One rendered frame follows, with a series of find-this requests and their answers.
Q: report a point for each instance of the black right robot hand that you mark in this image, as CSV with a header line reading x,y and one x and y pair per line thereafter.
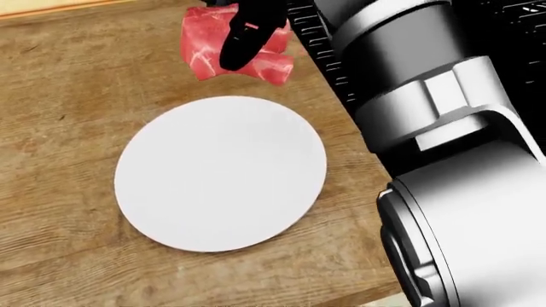
x,y
243,38

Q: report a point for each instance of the raw red lamb chop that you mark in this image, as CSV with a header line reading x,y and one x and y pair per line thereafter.
x,y
200,41

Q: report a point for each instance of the round white plate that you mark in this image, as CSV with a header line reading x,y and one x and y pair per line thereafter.
x,y
219,174

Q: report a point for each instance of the black stove grate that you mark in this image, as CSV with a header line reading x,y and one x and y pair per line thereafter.
x,y
317,48

